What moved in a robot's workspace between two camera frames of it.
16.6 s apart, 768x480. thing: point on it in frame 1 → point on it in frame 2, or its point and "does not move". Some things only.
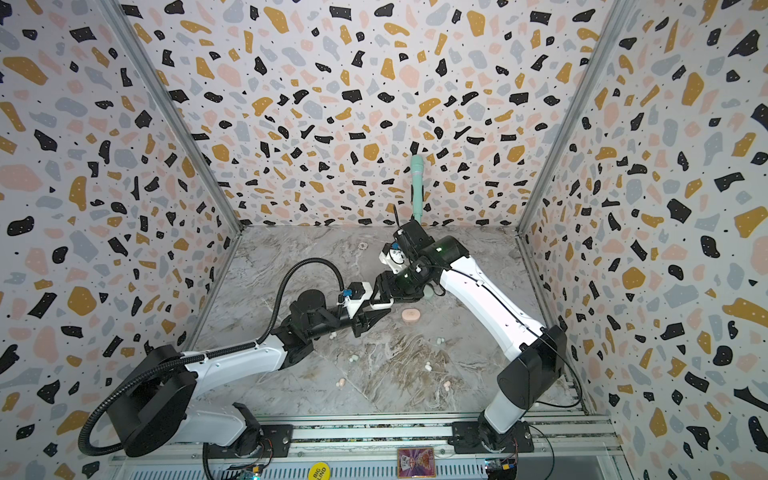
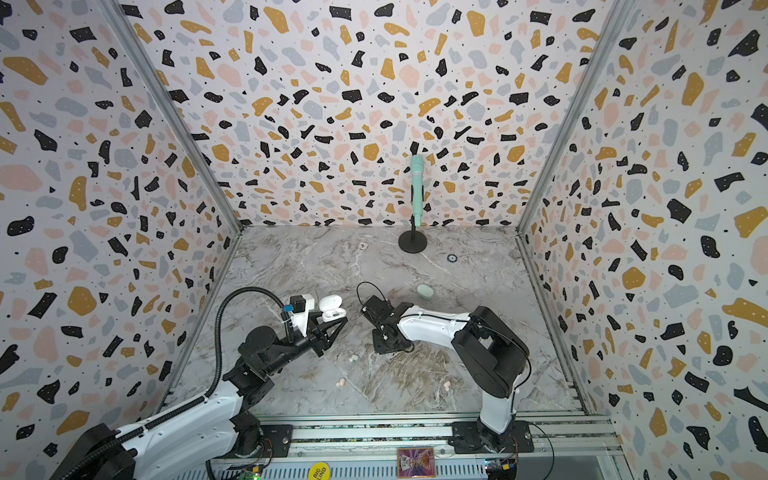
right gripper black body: [405, 237] → [381, 324]
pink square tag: [416, 462] does not move
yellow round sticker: [319, 471] does not move
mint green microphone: [417, 167] does not move
